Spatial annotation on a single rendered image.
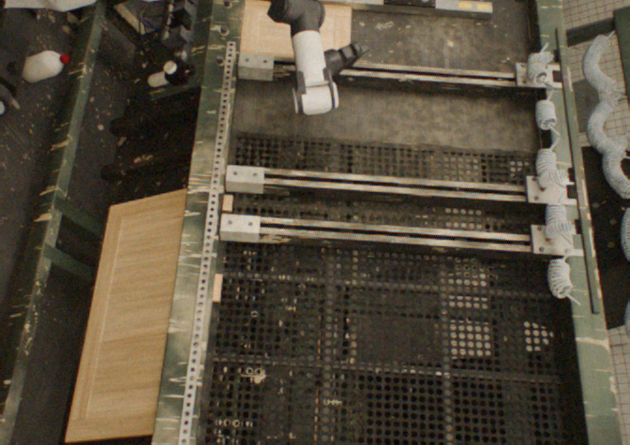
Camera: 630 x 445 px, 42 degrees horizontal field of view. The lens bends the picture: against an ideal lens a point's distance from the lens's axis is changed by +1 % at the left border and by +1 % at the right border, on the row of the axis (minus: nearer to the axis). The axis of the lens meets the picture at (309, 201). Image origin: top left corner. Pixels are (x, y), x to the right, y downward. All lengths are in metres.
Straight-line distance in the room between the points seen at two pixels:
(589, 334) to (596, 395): 0.18
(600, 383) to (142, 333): 1.48
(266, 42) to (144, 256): 0.91
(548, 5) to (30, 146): 2.07
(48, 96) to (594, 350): 2.30
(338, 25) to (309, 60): 0.75
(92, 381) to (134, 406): 0.22
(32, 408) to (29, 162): 0.93
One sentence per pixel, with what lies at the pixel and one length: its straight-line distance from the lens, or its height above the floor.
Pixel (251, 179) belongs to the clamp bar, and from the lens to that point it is 2.70.
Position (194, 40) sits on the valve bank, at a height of 0.75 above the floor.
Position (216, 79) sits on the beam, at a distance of 2.96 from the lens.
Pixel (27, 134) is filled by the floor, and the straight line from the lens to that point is 3.41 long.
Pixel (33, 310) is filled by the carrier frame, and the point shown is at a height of 0.18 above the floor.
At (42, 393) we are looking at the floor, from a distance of 3.27.
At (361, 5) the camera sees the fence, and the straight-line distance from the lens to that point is 3.24.
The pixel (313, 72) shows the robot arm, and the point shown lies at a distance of 2.43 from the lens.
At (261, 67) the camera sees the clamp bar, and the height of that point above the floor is 0.99.
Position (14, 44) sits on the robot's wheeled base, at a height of 0.19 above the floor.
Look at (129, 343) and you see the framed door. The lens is 2.93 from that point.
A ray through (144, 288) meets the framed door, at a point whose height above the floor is 0.48.
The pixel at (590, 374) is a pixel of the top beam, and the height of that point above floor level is 1.90.
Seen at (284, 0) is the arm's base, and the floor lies 1.31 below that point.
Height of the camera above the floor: 2.28
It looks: 25 degrees down
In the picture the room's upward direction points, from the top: 78 degrees clockwise
